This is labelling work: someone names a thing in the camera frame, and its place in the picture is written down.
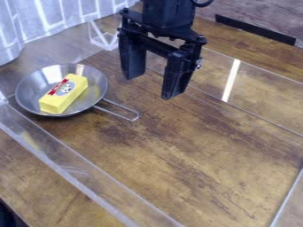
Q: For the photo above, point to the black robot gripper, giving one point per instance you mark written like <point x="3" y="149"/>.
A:
<point x="162" y="30"/>

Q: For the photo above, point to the yellow butter block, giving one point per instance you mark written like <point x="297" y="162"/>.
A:
<point x="63" y="94"/>

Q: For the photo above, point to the silver frying pan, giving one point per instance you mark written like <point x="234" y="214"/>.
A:
<point x="50" y="82"/>

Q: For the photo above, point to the black strip on table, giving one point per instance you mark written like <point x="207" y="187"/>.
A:
<point x="257" y="30"/>

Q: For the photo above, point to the white sheer curtain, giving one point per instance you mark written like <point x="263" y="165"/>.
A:
<point x="28" y="20"/>

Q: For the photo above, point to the clear acrylic corner bracket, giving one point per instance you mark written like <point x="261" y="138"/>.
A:
<point x="104" y="39"/>

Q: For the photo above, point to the clear acrylic back wall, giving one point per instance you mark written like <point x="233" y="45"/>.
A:
<point x="235" y="104"/>

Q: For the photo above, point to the clear acrylic wall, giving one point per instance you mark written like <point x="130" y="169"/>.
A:
<point x="134" y="211"/>
<point x="235" y="104"/>

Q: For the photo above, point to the clear acrylic front wall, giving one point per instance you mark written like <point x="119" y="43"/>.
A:
<point x="134" y="211"/>

